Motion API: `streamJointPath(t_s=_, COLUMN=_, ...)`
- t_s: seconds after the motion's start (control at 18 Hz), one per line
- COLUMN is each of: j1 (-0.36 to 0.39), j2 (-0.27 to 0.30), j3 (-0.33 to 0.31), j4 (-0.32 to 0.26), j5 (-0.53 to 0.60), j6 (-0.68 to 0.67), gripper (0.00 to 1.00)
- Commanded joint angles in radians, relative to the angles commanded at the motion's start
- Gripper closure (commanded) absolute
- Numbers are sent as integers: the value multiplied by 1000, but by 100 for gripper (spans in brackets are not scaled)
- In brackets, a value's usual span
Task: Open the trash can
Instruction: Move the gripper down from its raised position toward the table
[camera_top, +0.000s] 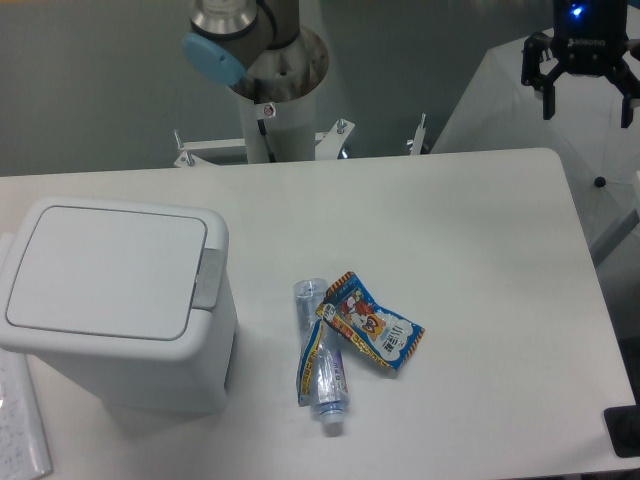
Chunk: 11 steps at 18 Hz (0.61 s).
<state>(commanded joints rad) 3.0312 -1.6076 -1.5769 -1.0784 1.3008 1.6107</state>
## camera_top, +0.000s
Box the black object at table edge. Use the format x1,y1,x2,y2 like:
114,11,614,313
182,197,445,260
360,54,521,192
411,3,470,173
604,405,639,458

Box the white umbrella with text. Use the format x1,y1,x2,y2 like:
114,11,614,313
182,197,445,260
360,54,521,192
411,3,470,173
430,19,640,269

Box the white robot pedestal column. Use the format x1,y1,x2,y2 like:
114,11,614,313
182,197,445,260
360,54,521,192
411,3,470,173
230,26,329,140

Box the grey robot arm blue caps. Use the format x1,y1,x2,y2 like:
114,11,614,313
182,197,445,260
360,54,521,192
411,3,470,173
182,1,639,128

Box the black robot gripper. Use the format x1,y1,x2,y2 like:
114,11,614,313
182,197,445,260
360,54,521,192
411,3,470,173
521,0,639,128

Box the white push-lid trash can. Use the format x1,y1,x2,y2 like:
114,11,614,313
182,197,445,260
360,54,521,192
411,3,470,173
1,197,238,414

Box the crushed clear plastic bottle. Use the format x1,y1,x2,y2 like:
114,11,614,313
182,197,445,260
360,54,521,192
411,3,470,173
293,278,349,437

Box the blue snack wrapper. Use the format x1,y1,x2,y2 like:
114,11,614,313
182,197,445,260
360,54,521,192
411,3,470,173
316,271,425,370

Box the white pedestal base frame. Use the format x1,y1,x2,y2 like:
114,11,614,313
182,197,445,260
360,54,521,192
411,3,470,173
172,112,429,169

